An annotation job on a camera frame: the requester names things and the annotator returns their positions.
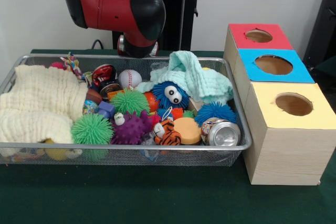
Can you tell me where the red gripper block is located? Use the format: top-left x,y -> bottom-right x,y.
117,34 -> 160,57

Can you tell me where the white baseball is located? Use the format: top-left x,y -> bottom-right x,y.
118,69 -> 143,89

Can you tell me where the light blue waffle cloth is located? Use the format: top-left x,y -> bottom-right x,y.
136,50 -> 234,104

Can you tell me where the wooden box with three holes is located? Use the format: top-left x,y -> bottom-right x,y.
224,23 -> 336,186

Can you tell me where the green spiky toy with eyes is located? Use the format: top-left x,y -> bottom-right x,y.
110,89 -> 152,116

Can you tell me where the blue spiky ball with eyes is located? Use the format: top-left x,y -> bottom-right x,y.
152,81 -> 190,111

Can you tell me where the purple spiky toy with eyes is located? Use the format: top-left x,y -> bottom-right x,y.
110,110 -> 153,145

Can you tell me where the green spiky rubber ball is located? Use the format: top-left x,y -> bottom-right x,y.
71,113 -> 115,145

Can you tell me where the cream waffle cloth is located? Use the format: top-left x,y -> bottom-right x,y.
0,64 -> 89,143

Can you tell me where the tiger plush toy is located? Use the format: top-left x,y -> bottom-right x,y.
153,119 -> 182,146

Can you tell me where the blue spiky rubber ball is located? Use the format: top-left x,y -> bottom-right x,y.
194,100 -> 238,126

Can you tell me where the crushed silver drink can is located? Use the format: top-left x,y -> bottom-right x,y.
201,117 -> 242,146

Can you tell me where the dark green table cloth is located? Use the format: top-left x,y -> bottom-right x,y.
0,48 -> 336,224

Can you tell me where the black stand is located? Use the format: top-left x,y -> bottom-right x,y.
303,0 -> 336,71

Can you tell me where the black cable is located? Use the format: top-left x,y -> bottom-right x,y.
91,39 -> 105,50

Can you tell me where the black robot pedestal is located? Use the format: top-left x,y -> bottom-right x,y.
101,0 -> 212,51

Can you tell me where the shallow wire mesh bin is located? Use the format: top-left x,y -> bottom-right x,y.
0,54 -> 253,167

